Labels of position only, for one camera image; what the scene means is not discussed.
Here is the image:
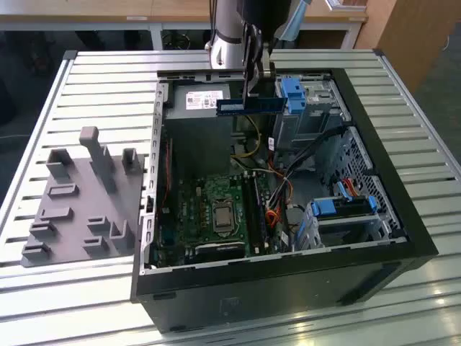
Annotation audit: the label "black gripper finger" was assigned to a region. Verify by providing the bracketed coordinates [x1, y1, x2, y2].
[249, 31, 277, 99]
[241, 22, 261, 110]

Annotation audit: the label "blue RAM stick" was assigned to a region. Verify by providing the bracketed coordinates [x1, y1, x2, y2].
[215, 96, 282, 117]

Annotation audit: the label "blue disk carrier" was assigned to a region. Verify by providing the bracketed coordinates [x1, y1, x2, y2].
[282, 77, 308, 115]
[309, 196, 377, 219]

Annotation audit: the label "grey power supply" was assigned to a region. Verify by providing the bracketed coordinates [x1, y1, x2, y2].
[166, 83, 235, 174]

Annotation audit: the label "green motherboard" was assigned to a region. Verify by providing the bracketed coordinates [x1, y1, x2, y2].
[158, 172, 289, 268]

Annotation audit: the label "wooden desk white legs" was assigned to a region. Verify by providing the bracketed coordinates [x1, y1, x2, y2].
[0, 0, 369, 50]

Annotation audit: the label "wooden cabinet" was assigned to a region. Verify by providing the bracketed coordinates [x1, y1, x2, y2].
[354, 0, 461, 95]

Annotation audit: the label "silver CPU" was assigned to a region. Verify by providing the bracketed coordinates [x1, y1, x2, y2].
[215, 207, 233, 229]

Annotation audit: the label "metal socket cover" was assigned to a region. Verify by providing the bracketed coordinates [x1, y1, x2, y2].
[210, 198, 237, 237]

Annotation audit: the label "black graphics card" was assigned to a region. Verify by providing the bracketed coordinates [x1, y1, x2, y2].
[193, 240, 246, 263]

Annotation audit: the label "black PC case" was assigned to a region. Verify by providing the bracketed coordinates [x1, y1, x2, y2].
[130, 67, 439, 334]

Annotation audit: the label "grey parts rack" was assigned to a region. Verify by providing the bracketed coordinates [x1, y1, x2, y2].
[20, 125, 146, 268]

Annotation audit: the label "black camera cable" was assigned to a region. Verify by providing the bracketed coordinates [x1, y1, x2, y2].
[210, 0, 220, 43]

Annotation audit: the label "black cable bundle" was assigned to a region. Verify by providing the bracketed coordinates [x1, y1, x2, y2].
[283, 125, 352, 181]

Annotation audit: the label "yellow wires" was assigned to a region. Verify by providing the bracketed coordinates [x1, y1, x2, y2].
[230, 114, 263, 160]

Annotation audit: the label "thin red cable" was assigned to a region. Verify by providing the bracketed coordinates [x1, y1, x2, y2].
[159, 138, 172, 214]

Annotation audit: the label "orange wire bundle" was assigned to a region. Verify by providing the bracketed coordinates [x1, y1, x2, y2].
[265, 210, 286, 229]

